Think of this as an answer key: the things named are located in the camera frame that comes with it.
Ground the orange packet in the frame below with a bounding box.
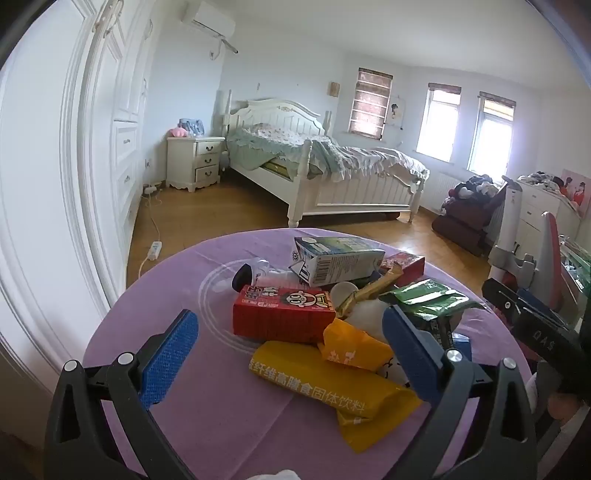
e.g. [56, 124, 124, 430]
[318, 318, 393, 372]

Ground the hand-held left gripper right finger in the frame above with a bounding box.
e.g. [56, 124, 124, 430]
[382, 305, 539, 480]

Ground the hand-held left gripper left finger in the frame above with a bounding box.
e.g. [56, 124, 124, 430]
[44, 309, 199, 480]

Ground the green packet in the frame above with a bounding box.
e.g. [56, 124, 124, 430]
[381, 279, 483, 330]

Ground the pale floral bedding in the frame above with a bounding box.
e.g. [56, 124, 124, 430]
[226, 124, 430, 185]

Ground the large yellow packet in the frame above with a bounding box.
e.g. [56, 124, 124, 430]
[249, 340, 423, 453]

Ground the white bed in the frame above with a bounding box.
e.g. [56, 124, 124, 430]
[215, 88, 430, 228]

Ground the gold wrapper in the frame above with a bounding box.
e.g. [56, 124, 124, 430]
[335, 265, 404, 319]

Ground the white dresser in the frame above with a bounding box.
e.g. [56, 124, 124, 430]
[503, 175, 583, 259]

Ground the red drink carton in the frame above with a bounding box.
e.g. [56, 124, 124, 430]
[232, 285, 338, 344]

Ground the dark red massage chair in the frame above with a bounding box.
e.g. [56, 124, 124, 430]
[431, 178, 509, 257]

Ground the window with red blind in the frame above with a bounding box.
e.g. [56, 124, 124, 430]
[347, 68, 394, 140]

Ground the person's right hand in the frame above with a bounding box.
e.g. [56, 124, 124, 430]
[531, 369, 586, 437]

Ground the narrow bright window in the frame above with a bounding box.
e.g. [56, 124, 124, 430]
[416, 83, 462, 163]

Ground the white printed wrapper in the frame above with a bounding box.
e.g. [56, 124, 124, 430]
[376, 355, 411, 388]

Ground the white wardrobe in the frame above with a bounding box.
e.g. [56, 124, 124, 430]
[0, 0, 160, 398]

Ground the white plastic container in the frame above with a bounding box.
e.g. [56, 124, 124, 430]
[330, 281, 393, 344]

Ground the pink and grey chair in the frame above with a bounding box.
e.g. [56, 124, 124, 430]
[487, 178, 578, 324]

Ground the black and white bottle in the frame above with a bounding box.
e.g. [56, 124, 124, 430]
[232, 259, 296, 291]

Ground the black packet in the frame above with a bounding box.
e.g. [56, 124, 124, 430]
[418, 314, 462, 349]

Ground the wall poster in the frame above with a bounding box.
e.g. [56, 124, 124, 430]
[385, 97, 407, 128]

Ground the wide bright window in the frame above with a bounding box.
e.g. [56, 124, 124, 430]
[466, 91, 517, 176]

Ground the small red box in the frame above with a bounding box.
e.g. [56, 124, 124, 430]
[379, 251, 426, 289]

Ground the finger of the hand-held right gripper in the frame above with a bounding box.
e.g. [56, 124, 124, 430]
[481, 278, 561, 330]

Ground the white nightstand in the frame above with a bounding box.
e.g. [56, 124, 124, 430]
[166, 136, 227, 192]

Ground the pink framed picture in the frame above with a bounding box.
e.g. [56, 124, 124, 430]
[558, 168, 591, 217]

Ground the pile of clothes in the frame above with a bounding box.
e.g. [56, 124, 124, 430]
[450, 174, 502, 200]

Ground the white radiator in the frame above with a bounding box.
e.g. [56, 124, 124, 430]
[422, 171, 462, 215]

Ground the white air conditioner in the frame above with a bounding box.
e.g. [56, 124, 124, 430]
[181, 0, 236, 40]

